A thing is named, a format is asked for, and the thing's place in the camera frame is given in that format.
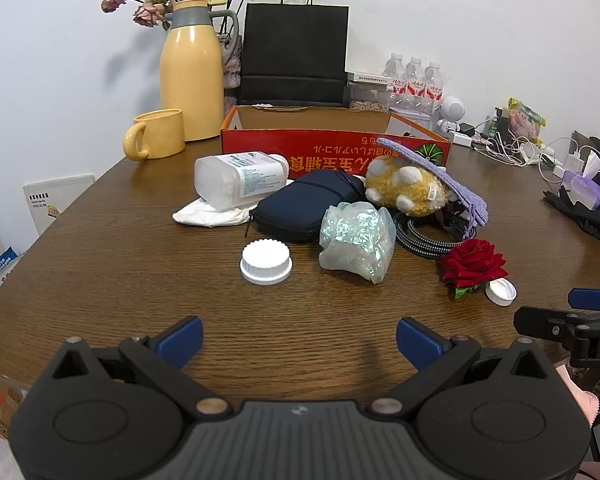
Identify white robot speaker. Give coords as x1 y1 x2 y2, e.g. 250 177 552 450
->
437 95 465 134

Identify large white jar lid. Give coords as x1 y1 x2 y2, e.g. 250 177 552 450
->
239 239 294 286

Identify person's pink clothing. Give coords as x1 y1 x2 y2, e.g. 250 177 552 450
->
555 365 600 480

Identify black umbrella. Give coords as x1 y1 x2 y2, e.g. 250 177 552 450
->
542 187 600 250

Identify red rose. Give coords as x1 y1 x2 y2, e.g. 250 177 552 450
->
438 238 510 301

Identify yellow mug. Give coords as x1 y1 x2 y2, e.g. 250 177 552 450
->
123 108 186 160

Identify iridescent plastic bag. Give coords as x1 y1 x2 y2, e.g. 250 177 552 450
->
318 201 397 285

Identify white tissue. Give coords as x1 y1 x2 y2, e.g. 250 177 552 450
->
172 197 257 230

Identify black paper bag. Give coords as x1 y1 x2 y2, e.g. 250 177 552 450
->
237 0 351 109

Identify navy zip pouch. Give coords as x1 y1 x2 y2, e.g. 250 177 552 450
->
249 169 366 244

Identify yellow snack packet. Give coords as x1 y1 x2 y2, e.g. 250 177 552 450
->
507 97 548 144

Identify water bottle with red label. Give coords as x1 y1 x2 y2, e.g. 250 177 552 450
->
423 61 445 113
384 52 407 112
404 56 426 112

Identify white carton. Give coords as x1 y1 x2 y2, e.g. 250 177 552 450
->
23 174 96 236

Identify clear seed container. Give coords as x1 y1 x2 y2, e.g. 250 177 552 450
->
347 79 397 114

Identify yellow thermos jug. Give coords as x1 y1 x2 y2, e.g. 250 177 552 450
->
159 0 241 142

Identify pink fuzzy vase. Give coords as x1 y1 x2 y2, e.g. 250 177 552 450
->
223 31 244 117

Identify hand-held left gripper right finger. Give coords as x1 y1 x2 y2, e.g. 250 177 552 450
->
366 317 552 420

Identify black braided cable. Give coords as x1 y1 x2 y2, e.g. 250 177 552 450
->
392 209 477 261

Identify red cardboard box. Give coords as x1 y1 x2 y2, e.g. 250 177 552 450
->
220 104 453 182

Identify white cables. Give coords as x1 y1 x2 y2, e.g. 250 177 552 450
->
472 132 576 182

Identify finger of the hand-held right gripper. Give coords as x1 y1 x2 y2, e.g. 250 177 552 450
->
514 305 583 347
568 287 600 312

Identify yellow and white plush toy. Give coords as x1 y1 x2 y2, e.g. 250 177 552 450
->
363 155 461 219

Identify purple tissue pack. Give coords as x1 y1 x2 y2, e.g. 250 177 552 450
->
562 152 600 209

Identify clear plastic jar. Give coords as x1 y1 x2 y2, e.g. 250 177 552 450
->
194 151 290 213

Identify small white cap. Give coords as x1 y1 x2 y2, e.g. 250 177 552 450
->
484 279 518 307

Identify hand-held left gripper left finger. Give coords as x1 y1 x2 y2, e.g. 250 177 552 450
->
50 316 233 420

